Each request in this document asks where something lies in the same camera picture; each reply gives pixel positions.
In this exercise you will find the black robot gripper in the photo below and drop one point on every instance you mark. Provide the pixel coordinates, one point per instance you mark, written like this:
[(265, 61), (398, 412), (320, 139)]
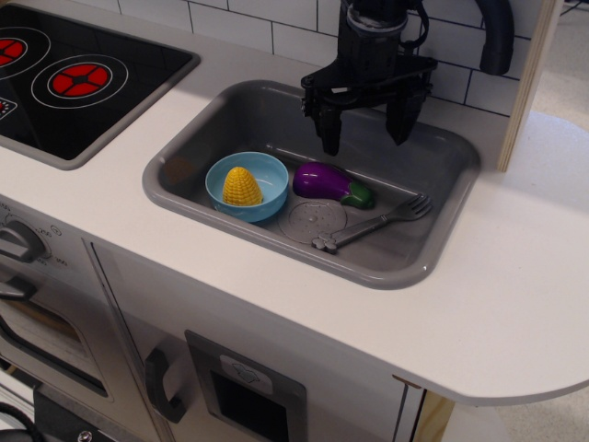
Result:
[(375, 64)]

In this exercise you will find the yellow toy corn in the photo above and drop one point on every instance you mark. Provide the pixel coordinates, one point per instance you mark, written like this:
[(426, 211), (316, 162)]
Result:
[(241, 189)]

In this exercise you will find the light blue plastic bowl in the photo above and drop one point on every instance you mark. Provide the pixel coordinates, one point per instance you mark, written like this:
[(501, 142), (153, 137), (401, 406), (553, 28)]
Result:
[(270, 173)]

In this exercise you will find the grey toy sink basin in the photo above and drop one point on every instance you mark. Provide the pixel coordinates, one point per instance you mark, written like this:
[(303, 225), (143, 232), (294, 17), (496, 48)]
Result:
[(377, 213)]

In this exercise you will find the purple toy eggplant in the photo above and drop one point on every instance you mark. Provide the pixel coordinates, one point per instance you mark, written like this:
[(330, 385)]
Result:
[(316, 180)]

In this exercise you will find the grey plastic toy fork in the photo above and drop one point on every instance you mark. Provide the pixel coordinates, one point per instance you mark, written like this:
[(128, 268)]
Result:
[(411, 210)]

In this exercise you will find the black toy faucet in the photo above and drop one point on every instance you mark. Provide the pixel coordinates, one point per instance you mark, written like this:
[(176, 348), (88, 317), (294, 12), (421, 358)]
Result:
[(498, 48)]

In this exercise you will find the black toy stovetop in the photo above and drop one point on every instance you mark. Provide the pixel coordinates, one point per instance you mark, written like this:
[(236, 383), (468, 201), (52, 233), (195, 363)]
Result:
[(69, 88)]

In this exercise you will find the grey dispenser panel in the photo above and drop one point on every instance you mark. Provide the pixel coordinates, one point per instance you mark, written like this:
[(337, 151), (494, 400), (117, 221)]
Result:
[(248, 395)]

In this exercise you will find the grey oven knob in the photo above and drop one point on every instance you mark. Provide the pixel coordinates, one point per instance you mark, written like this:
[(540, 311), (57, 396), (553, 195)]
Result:
[(21, 243)]

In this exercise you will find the toy oven door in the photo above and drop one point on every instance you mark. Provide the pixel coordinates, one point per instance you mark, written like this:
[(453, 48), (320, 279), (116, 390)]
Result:
[(39, 317)]

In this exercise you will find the wooden side post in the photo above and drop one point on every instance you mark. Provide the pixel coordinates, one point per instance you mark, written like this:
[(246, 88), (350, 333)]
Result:
[(545, 28)]

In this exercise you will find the grey cabinet door handle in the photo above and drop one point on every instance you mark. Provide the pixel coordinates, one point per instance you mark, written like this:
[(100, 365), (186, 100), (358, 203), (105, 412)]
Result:
[(155, 368)]

